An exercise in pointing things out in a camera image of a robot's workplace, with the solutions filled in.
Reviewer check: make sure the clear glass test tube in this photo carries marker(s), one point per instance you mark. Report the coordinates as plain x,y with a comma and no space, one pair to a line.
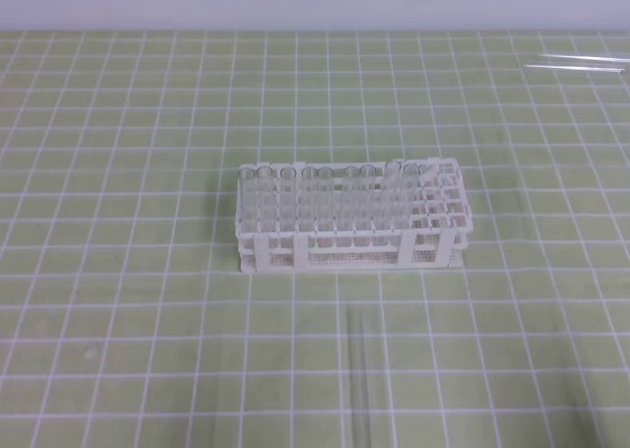
358,379

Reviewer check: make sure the white plastic test tube rack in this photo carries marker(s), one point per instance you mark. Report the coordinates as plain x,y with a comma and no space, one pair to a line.
277,231

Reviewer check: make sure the green checkered tablecloth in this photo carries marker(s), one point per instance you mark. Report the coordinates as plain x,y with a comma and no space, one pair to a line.
126,322

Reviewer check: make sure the clear test tube far right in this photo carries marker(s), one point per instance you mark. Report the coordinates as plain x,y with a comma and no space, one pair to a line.
586,58

